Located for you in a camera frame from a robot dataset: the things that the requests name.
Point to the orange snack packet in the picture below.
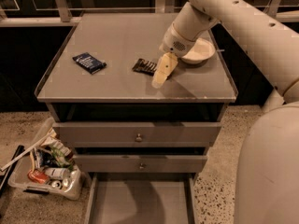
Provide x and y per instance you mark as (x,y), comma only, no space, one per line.
(38,177)

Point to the white bottle in bin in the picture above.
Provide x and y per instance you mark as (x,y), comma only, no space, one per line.
(57,173)

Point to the blue snack bar wrapper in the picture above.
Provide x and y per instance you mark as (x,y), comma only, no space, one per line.
(89,63)

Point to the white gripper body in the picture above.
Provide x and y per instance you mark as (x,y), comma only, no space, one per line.
(173,41)

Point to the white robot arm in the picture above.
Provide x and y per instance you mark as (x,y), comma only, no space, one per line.
(267,180)

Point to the white paper bowl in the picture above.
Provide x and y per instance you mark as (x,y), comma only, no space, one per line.
(201,51)

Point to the clear plastic bin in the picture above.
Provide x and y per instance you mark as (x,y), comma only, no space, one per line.
(49,167)

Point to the grey top drawer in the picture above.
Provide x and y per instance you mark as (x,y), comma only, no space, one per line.
(137,134)

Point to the white pole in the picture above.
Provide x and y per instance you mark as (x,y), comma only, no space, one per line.
(273,101)

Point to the grey drawer cabinet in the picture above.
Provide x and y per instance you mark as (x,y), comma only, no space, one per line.
(118,94)

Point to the green white snack bag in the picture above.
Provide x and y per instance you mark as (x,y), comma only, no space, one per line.
(63,156)

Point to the black flat object on floor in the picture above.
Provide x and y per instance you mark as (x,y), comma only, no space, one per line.
(7,173)

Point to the grey drawer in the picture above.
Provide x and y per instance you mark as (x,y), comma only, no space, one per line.
(137,134)
(140,163)
(141,199)

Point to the grey middle drawer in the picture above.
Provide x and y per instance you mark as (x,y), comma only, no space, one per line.
(140,163)

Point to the grey bottom drawer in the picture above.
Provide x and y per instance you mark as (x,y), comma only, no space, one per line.
(141,199)

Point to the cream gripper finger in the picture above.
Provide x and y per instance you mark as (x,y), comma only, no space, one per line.
(165,66)

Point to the metal railing frame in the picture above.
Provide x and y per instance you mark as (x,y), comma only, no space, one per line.
(93,10)

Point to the dark chocolate rxbar wrapper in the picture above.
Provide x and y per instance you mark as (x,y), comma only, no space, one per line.
(145,67)

